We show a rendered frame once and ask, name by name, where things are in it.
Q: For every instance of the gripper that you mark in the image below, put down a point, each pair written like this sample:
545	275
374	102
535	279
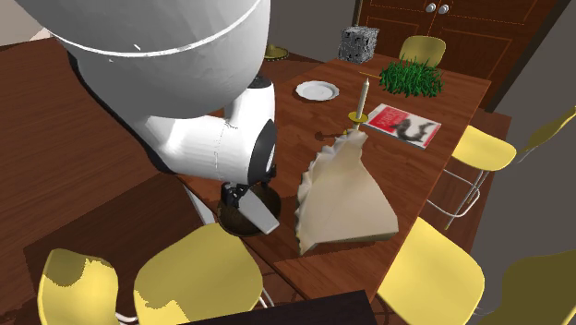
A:
233	194

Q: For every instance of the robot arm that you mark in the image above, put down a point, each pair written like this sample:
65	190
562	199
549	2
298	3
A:
171	67

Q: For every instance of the dark brown bowl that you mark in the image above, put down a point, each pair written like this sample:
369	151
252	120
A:
235	226

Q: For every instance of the yellow chair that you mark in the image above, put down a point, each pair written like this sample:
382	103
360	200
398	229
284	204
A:
482	148
422	48
198	274
432	279

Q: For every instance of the beige ruffled cone shape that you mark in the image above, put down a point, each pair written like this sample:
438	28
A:
344	198

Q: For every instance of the white plate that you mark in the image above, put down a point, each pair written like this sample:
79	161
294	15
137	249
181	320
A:
317	90

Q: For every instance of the gold dish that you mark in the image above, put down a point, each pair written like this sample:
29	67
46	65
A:
275	54

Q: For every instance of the white candle in gold holder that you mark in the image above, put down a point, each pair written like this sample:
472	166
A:
363	97

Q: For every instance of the wooden dining table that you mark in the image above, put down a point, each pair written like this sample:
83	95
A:
405	184

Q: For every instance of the red book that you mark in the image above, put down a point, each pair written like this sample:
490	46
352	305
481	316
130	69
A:
389	118

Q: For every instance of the grey speckled cube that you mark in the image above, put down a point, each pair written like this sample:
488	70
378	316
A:
357	44

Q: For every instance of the green grass plant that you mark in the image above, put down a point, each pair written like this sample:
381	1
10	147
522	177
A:
411	79

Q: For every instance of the brown wooden cupboard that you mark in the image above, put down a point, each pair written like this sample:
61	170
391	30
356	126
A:
472	45

